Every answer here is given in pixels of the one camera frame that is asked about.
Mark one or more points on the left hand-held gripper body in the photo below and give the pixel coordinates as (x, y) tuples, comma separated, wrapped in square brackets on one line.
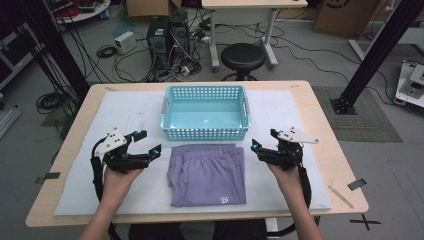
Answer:
[(120, 160)]

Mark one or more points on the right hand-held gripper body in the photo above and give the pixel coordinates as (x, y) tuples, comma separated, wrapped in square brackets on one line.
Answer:
[(286, 155)]

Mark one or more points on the purple shorts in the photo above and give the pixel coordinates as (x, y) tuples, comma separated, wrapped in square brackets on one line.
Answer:
[(206, 176)]

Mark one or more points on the light blue plastic basket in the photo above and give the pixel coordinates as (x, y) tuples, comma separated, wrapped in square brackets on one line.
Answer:
[(206, 116)]

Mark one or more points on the person's right hand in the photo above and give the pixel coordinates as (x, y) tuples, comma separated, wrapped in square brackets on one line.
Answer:
[(287, 178)]

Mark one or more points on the person's left hand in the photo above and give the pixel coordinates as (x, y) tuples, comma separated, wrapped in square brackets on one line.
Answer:
[(118, 183)]

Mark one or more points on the white foam mat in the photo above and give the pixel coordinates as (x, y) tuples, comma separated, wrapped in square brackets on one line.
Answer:
[(146, 193)]

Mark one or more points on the thin wooden stick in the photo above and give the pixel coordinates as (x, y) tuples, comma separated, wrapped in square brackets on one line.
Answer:
[(340, 196)]

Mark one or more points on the black tape strip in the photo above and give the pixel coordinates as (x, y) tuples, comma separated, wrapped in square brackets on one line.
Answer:
[(48, 176), (356, 184)]

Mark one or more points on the person's dark trousers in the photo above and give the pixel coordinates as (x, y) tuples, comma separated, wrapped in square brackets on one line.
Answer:
[(156, 233)]

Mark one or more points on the white power adapter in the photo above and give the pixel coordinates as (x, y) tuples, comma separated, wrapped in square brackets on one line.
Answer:
[(185, 70)]

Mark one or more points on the black round stool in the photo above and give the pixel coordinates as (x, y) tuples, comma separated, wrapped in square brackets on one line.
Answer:
[(243, 56)]

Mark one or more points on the grey floor mat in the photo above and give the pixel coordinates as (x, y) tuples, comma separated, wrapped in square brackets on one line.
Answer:
[(363, 116)]

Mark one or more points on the small white box device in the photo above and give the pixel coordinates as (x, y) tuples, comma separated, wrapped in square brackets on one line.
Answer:
[(125, 41)]

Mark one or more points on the black computer tower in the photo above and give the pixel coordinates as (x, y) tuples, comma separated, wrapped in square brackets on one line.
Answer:
[(157, 40)]

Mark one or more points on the plain cardboard box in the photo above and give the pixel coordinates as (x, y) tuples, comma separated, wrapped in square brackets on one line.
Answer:
[(146, 7)]

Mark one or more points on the black metal stand with base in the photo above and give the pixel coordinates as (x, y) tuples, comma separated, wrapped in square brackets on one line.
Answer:
[(376, 50)]

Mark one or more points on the round white table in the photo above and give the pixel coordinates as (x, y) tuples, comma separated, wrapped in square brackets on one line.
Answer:
[(86, 15)]

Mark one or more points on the white desk with wooden top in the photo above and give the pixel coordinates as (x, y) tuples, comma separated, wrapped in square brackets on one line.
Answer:
[(253, 3)]

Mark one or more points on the large printed cardboard box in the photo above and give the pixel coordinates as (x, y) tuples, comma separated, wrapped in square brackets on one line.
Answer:
[(345, 16)]

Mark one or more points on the white machine housing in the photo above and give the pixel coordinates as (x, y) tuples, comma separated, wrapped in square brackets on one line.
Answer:
[(411, 83)]

